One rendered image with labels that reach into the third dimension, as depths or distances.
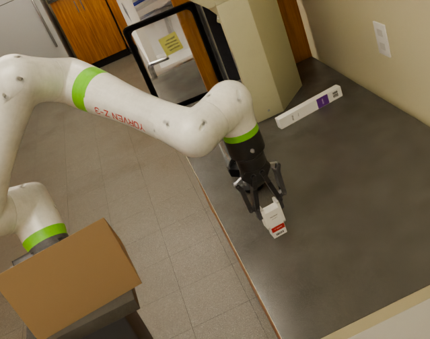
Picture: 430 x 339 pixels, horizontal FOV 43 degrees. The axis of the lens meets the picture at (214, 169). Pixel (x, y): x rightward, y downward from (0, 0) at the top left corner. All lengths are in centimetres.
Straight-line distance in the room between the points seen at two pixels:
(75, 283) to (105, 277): 8
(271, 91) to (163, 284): 141
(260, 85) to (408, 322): 107
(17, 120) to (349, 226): 88
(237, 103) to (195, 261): 193
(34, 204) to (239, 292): 145
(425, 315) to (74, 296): 88
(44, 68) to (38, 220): 45
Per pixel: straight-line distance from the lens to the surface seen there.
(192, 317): 281
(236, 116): 126
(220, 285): 290
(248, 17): 198
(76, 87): 142
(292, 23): 245
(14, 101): 138
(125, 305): 156
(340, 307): 129
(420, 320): 136
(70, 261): 150
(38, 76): 138
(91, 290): 156
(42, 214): 162
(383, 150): 174
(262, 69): 204
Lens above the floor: 188
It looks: 29 degrees down
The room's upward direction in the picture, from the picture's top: 23 degrees counter-clockwise
